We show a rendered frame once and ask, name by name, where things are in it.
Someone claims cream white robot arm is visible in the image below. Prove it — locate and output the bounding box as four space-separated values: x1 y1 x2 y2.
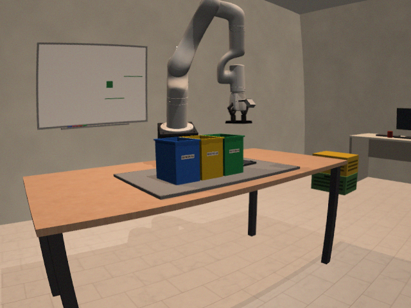
161 0 245 133

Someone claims yellow open-top bin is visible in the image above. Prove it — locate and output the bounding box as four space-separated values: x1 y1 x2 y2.
184 135 224 180

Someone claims green bin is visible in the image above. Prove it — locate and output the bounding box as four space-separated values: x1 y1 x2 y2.
206 133 244 176

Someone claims blue open-top bin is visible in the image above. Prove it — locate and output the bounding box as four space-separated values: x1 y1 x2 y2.
154 137 201 185

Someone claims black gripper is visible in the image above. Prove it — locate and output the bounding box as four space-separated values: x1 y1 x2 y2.
227 92 249 122

